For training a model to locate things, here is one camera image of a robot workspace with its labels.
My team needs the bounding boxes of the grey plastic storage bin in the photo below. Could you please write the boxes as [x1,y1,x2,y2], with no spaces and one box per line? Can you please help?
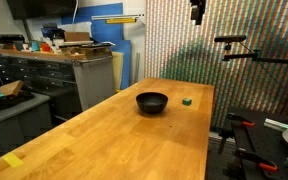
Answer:
[0,92,53,151]

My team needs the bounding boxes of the yellow tape piece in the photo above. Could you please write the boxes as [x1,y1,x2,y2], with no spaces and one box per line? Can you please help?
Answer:
[2,152,24,169]

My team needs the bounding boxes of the blue foam board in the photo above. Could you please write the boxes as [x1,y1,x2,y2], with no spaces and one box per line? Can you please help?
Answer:
[61,2,132,90]

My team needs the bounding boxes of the silver aluminium rail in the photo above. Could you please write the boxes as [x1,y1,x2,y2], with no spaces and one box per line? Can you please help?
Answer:
[263,117,288,132]

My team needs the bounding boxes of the black sensor bar device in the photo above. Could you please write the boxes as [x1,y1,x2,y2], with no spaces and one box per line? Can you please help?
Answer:
[0,34,26,44]

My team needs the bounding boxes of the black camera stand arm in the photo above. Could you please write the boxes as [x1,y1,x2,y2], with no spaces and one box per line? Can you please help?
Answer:
[221,42,288,70]

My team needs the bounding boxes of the black wall monitor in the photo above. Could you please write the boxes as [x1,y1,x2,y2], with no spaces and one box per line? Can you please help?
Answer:
[6,0,80,21]

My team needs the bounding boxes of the teal cup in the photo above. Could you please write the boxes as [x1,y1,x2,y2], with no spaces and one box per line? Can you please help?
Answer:
[30,40,41,52]

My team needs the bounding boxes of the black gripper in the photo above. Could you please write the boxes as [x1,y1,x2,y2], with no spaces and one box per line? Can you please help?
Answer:
[189,0,207,26]

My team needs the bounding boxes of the cream foam board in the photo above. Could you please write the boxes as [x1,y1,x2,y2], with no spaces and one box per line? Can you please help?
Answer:
[111,51,125,93]

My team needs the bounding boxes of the flat brown cardboard box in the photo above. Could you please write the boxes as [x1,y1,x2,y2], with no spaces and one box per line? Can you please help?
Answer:
[63,31,91,43]

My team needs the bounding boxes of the black bowl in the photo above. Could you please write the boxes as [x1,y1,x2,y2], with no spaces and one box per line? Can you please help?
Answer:
[135,92,169,115]

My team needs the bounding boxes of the black clamp with orange handle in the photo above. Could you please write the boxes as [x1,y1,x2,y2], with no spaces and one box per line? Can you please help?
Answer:
[234,147,279,173]
[226,112,256,128]

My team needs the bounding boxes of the orange container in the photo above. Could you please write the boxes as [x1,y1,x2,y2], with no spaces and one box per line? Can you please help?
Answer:
[39,42,52,53]

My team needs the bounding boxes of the multicoloured striped backdrop panel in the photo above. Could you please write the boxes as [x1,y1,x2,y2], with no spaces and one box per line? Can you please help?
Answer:
[144,0,288,129]

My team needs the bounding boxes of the small green block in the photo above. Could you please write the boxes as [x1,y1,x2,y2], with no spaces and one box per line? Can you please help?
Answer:
[182,97,193,107]

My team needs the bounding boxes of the grey drawer cabinet workbench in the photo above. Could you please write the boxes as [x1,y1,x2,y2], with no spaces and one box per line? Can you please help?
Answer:
[0,48,116,113]

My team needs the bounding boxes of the black perforated mounting platform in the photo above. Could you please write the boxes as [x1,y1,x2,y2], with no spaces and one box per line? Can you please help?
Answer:
[217,106,288,180]

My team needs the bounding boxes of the white wall rail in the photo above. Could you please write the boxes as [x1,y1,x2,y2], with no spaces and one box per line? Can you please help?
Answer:
[90,13,146,21]

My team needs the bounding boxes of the yellow spirit level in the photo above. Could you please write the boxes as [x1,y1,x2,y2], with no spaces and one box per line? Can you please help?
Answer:
[105,17,139,25]

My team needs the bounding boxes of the small brown cardboard box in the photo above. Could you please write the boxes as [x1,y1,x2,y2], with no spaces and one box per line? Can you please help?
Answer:
[0,79,25,97]

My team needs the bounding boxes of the black exterior camera bar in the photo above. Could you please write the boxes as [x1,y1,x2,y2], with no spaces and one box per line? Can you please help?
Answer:
[213,34,248,44]

